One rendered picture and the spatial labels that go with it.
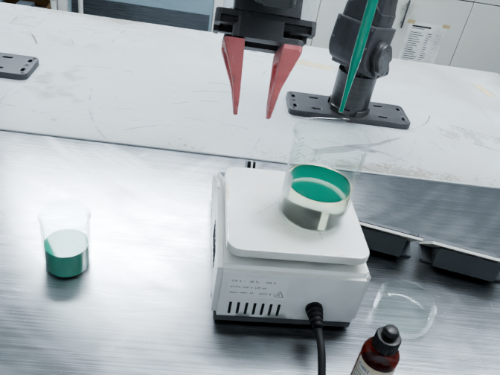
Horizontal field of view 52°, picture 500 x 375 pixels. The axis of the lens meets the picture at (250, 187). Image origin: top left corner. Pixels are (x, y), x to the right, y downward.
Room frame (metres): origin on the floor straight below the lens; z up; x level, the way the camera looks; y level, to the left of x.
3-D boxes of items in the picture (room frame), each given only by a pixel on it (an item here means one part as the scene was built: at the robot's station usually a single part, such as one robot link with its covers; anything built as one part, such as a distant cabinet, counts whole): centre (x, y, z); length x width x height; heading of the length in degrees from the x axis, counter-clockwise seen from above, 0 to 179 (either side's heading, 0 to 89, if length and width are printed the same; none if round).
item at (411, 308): (0.35, -0.16, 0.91); 0.06 x 0.06 x 0.02
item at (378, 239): (0.46, -0.14, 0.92); 0.09 x 0.06 x 0.04; 83
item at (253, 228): (0.37, -0.04, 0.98); 0.12 x 0.12 x 0.01; 9
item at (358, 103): (0.78, -0.13, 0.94); 0.20 x 0.07 x 0.08; 97
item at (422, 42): (2.85, -0.78, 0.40); 0.24 x 0.01 x 0.30; 97
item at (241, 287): (0.40, -0.04, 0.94); 0.22 x 0.13 x 0.08; 9
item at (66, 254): (0.34, 0.15, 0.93); 0.04 x 0.04 x 0.06
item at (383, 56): (0.77, -0.13, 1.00); 0.09 x 0.06 x 0.06; 51
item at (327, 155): (0.37, -0.06, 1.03); 0.07 x 0.06 x 0.08; 152
